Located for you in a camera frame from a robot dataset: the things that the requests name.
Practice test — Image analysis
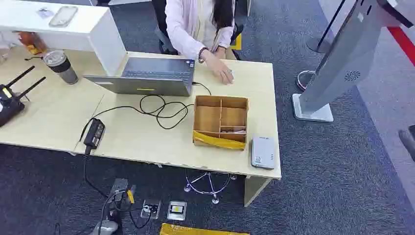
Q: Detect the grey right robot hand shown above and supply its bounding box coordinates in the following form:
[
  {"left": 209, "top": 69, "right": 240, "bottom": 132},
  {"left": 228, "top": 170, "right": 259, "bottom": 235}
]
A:
[{"left": 398, "top": 124, "right": 415, "bottom": 163}]

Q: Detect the red barrier belt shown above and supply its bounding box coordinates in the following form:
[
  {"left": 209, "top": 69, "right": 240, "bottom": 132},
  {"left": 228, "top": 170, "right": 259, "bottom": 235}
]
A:
[{"left": 387, "top": 26, "right": 415, "bottom": 67}]

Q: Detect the grey kiosk stand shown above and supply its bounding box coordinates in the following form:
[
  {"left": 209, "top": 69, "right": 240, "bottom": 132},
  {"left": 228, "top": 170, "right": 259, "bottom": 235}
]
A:
[{"left": 291, "top": 0, "right": 415, "bottom": 123}]

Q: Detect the chrome stanchion base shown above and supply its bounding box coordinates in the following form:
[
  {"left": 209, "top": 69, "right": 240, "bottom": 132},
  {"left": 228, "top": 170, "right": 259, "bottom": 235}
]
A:
[{"left": 296, "top": 70, "right": 316, "bottom": 92}]

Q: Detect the grey card reader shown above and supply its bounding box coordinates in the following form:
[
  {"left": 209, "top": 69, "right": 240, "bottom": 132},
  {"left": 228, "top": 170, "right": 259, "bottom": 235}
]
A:
[{"left": 250, "top": 136, "right": 277, "bottom": 170}]

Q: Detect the desk leg panel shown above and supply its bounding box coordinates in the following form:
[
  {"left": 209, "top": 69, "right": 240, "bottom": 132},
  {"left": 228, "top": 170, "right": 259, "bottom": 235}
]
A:
[{"left": 243, "top": 175, "right": 273, "bottom": 208}]

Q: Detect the person's hand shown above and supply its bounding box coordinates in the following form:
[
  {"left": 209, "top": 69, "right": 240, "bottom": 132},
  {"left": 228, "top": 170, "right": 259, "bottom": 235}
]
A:
[{"left": 201, "top": 50, "right": 235, "bottom": 86}]

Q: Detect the wooden divided card box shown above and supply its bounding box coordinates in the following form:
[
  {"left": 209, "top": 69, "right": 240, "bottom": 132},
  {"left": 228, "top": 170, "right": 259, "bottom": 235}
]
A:
[{"left": 192, "top": 94, "right": 250, "bottom": 151}]

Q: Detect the chrome stool base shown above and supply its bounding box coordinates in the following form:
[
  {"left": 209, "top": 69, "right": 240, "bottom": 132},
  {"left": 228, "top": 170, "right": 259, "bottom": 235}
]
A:
[{"left": 184, "top": 168, "right": 238, "bottom": 205}]

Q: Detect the yellow sheet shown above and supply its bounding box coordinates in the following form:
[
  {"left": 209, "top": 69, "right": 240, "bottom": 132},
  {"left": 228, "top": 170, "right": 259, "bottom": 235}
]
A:
[{"left": 159, "top": 223, "right": 251, "bottom": 235}]

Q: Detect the steel floor socket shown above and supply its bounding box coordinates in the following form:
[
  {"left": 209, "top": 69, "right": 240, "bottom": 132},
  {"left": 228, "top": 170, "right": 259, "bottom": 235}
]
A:
[{"left": 166, "top": 200, "right": 188, "bottom": 222}]

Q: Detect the person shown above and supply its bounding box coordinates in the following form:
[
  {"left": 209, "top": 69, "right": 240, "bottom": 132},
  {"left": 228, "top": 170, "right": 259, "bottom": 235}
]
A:
[{"left": 165, "top": 0, "right": 237, "bottom": 61}]

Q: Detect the grey laptop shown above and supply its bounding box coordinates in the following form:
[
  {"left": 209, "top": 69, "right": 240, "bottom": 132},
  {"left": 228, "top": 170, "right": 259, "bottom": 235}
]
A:
[{"left": 83, "top": 57, "right": 196, "bottom": 97}]

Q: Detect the floor socket with plug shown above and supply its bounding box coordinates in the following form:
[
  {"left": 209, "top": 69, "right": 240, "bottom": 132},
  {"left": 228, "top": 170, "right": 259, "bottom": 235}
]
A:
[{"left": 140, "top": 199, "right": 162, "bottom": 220}]

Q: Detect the black floor power box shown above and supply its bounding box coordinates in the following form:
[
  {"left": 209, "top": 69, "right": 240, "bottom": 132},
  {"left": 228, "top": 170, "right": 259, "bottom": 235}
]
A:
[{"left": 106, "top": 178, "right": 137, "bottom": 228}]

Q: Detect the black power adapter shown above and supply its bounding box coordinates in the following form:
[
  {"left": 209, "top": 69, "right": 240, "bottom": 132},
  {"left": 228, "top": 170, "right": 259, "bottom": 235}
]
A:
[{"left": 83, "top": 118, "right": 106, "bottom": 150}]

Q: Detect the grey rounded floor object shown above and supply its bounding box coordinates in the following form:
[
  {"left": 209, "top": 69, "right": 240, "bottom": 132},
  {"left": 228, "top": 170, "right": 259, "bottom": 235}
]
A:
[{"left": 89, "top": 220, "right": 119, "bottom": 235}]

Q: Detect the white desk riser shelf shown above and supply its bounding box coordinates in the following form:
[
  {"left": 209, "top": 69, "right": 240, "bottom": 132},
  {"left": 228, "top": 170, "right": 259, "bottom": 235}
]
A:
[{"left": 0, "top": 0, "right": 127, "bottom": 77}]

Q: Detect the black and steel tumbler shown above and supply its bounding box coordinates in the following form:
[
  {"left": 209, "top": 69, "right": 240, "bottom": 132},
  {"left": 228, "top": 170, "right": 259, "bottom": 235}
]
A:
[{"left": 43, "top": 49, "right": 79, "bottom": 86}]

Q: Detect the phone in clear case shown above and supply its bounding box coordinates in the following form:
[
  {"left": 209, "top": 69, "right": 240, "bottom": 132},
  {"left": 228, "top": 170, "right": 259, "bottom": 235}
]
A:
[{"left": 48, "top": 5, "right": 79, "bottom": 28}]

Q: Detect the orange packet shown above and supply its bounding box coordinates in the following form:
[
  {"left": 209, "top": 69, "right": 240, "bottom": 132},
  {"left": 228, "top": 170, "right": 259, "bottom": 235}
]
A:
[{"left": 17, "top": 31, "right": 48, "bottom": 55}]

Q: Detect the black router with antennas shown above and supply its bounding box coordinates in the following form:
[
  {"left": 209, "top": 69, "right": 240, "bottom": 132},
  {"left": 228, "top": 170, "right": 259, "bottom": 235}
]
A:
[{"left": 0, "top": 65, "right": 47, "bottom": 128}]

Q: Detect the black stanchion post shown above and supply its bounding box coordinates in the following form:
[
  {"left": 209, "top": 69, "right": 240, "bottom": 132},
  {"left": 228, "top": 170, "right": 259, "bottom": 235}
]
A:
[{"left": 306, "top": 0, "right": 346, "bottom": 54}]

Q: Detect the black laptop power cable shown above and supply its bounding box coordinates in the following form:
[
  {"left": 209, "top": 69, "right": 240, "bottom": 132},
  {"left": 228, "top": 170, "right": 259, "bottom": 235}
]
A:
[{"left": 79, "top": 81, "right": 212, "bottom": 142}]

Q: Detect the black mains cable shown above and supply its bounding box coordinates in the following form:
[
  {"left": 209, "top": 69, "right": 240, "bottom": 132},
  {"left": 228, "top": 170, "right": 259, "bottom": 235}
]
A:
[{"left": 83, "top": 146, "right": 110, "bottom": 199}]

